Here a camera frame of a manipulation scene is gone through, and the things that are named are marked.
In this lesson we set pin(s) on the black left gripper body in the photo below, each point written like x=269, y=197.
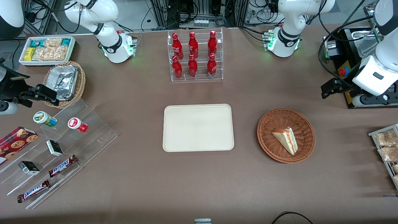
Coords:
x=345, y=85

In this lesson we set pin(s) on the triangular sandwich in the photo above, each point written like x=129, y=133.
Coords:
x=287, y=140

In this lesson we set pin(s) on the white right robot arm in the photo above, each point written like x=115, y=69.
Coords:
x=110, y=43

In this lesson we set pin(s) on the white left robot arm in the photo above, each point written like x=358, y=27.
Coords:
x=287, y=34

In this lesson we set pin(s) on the light wicker basket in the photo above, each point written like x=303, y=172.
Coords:
x=80, y=84

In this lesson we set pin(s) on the brown wicker basket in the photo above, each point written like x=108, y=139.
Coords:
x=276, y=121

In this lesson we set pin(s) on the beige rectangular tray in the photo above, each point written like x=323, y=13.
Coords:
x=198, y=127

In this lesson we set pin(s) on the red emergency stop button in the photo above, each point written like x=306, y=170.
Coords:
x=343, y=72

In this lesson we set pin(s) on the green lidded cup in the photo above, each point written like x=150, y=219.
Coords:
x=43, y=118

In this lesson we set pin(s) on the aluminium foil containers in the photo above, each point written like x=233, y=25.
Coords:
x=63, y=81

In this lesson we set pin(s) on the white snack bin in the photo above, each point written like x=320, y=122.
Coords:
x=25, y=62

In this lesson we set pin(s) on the red lidded cup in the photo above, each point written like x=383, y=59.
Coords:
x=76, y=124

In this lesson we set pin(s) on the large clear cracker bag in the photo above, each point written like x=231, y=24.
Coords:
x=51, y=53

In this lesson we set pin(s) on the yellow snack packet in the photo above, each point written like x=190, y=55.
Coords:
x=29, y=54

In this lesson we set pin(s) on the black food warmer machine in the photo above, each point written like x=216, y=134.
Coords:
x=348, y=46

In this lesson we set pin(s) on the small black box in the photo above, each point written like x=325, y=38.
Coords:
x=54, y=147
x=28, y=167

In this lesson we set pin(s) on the teal snack packet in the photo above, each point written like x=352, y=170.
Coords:
x=66, y=42
x=37, y=43

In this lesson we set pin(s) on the steel food pan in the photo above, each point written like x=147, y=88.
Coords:
x=365, y=43

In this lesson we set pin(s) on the small clear cracker bag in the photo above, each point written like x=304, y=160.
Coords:
x=53, y=42

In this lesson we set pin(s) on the red cookie box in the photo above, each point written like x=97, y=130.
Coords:
x=14, y=143

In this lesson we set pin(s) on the clear acrylic stepped shelf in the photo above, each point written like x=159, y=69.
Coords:
x=93, y=137

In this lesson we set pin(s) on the brown Snickers bar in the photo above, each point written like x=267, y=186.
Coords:
x=62, y=166
x=33, y=191

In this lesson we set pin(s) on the clear bag of crackers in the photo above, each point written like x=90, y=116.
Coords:
x=385, y=138
x=388, y=154

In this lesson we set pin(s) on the red soda bottle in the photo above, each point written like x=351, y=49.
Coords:
x=177, y=69
x=177, y=46
x=212, y=43
x=193, y=45
x=192, y=67
x=211, y=66

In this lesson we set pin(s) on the clear acrylic bottle rack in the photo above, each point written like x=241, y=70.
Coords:
x=200, y=70

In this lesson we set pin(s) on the white power strip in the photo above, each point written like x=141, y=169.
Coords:
x=201, y=22

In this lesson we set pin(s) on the grey box at table edge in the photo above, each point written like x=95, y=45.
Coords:
x=202, y=221

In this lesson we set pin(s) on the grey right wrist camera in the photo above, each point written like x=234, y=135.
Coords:
x=8, y=108

